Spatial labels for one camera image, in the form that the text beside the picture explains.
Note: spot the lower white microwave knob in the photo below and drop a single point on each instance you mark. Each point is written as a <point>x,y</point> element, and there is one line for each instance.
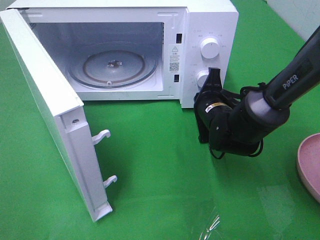
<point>201,77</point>

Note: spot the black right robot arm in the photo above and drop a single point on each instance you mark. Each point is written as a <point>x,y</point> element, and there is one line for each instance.
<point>237,123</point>

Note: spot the white door latch hook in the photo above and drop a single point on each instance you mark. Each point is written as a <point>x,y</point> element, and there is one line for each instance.
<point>100,136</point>
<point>109,181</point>

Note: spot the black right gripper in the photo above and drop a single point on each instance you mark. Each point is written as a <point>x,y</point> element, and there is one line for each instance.
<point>212,108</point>

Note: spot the white microwave door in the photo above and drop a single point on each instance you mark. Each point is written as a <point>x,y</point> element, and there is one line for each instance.
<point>62,110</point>

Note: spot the upper white microwave knob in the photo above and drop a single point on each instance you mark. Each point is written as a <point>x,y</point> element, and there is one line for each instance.
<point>209,48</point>

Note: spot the white microwave knob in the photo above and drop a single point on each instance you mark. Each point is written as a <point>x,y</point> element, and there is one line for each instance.
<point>201,77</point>
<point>209,48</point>

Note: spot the upper white door latch hook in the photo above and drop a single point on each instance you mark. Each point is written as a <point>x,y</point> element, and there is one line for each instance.
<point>100,136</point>

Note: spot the white microwave oven body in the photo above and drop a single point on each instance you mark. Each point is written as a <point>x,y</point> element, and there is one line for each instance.
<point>178,26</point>

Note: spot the pink round plate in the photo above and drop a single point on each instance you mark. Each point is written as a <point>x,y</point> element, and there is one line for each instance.
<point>308,164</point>

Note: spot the lower white door latch hook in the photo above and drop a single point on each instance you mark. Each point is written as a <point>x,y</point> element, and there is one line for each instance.
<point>109,181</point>

